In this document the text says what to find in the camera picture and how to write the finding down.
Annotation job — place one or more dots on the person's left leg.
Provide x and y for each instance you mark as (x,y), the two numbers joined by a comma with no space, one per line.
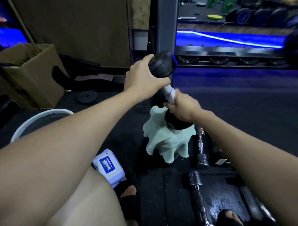
(93,205)

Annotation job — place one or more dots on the person's right hand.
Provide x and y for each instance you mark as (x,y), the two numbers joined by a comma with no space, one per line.
(188,109)

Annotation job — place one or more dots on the person's left forearm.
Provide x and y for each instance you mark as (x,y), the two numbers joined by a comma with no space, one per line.
(58,151)

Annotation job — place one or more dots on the white wet wipe sheet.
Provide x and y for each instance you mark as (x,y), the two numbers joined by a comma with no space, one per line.
(171,95)

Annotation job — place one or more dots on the small chrome dumbbell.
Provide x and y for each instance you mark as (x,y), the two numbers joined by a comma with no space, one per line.
(202,160)

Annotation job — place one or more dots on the white rimmed basin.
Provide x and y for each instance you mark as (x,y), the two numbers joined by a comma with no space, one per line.
(37,123)

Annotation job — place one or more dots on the small black weight plate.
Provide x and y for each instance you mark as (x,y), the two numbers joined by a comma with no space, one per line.
(87,97)

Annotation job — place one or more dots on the light green cloth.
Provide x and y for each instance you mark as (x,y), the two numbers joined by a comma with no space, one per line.
(163,139)

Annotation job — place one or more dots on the white blue wet wipes pack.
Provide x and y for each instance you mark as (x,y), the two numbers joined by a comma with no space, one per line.
(116,177)

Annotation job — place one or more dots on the large black rubber weight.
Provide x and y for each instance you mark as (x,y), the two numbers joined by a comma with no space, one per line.
(291,49)

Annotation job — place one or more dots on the person's left hand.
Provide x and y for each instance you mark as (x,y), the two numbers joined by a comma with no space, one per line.
(139,81)

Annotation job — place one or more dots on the person's right foot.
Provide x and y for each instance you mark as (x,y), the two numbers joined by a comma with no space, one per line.
(232,216)

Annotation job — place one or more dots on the dark metal rack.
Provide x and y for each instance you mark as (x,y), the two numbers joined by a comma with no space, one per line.
(232,51)

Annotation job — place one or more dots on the black padded bench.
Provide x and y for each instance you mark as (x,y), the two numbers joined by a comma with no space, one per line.
(93,86)

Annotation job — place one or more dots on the thin wooden stick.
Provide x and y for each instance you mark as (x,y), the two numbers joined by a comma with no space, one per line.
(23,26)

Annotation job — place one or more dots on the brown cardboard box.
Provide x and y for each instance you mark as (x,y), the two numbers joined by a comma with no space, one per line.
(39,86)

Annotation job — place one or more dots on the glowing white light strip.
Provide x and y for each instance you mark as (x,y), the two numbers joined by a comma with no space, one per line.
(232,40)

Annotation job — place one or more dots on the black right sandal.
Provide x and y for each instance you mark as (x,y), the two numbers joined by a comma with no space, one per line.
(221,221)

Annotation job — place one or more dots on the green weight plate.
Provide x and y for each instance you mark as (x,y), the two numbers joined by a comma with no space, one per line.
(210,2)
(228,5)

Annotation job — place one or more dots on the yellow weight plate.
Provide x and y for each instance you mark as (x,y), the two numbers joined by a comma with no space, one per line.
(214,16)

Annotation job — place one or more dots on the black left sandal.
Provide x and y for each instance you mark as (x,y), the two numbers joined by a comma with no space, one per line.
(129,207)

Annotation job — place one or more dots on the steel barbell bar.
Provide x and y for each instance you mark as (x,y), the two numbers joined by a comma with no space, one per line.
(187,18)

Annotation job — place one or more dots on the person's right forearm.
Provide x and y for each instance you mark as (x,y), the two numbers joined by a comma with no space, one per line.
(256,158)

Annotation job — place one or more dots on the row of black bumper plates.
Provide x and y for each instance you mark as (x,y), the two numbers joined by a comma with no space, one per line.
(256,16)

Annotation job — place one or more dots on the large chrome dumbbell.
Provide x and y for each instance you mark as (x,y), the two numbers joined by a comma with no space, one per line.
(195,178)

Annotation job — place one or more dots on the black sandal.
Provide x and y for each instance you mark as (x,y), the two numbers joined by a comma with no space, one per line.
(221,221)
(129,207)

